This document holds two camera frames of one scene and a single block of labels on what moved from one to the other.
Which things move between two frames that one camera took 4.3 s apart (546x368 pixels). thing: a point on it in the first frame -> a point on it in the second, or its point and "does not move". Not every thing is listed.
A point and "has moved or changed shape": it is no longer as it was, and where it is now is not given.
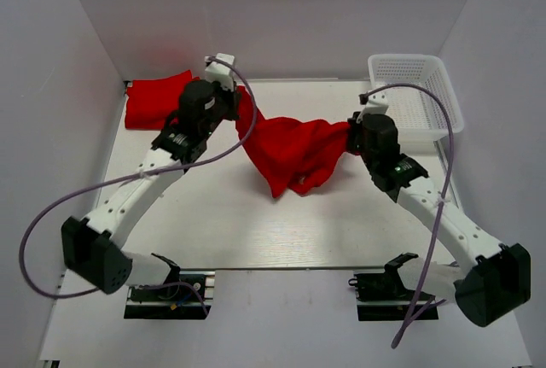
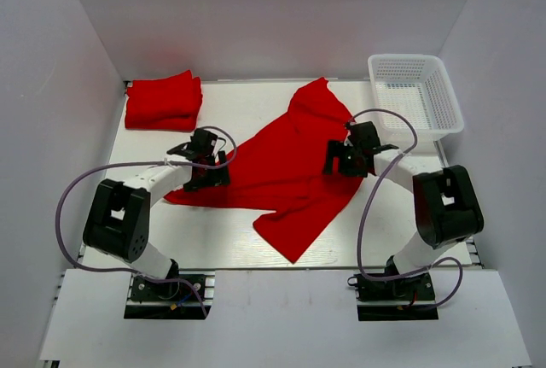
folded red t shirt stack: x=150 y=102 does not move
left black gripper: x=232 y=97 -> x=219 y=177
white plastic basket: x=420 y=115 does not move
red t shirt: x=293 y=155 has moved or changed shape
